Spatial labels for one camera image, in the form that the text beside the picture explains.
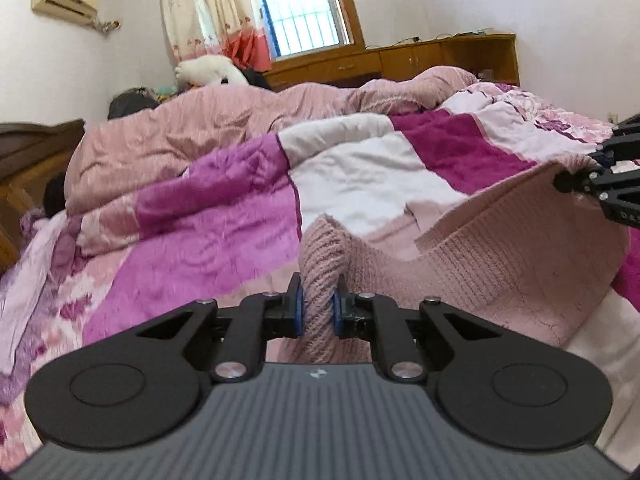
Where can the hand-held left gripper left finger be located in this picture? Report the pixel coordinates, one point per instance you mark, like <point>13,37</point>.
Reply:
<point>296,305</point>

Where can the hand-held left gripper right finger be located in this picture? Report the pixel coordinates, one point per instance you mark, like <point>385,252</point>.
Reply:
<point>336,307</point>

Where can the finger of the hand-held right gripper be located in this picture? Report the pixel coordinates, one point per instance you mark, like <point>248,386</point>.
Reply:
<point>600,180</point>
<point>622,147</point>

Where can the pink knitted sweater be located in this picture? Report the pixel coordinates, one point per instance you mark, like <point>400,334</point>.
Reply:
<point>475,260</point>

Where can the dusty pink duvet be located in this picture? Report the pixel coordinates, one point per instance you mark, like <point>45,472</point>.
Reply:
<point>200,125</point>

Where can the black cloth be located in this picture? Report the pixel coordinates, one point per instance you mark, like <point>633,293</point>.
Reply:
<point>256,79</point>

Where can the wooden cabinet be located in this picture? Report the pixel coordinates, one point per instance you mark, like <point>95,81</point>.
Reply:
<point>400,60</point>

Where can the teal cloth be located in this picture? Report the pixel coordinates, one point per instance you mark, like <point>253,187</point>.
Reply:
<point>166,94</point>

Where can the white plush toy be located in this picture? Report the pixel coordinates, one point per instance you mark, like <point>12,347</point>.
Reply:
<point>205,71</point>

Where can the dark grey cloth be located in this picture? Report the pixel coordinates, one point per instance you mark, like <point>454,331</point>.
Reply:
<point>131,104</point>

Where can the dark pillow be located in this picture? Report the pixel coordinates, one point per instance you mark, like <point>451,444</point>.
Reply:
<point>55,194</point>

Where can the wooden bed headboard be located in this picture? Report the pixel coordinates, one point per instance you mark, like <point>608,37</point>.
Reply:
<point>30,160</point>

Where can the floral curtain with red hem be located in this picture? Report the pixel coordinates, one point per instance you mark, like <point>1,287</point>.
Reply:
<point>210,5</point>

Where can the window with wooden frame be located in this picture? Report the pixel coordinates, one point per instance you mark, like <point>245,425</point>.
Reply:
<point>305,5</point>

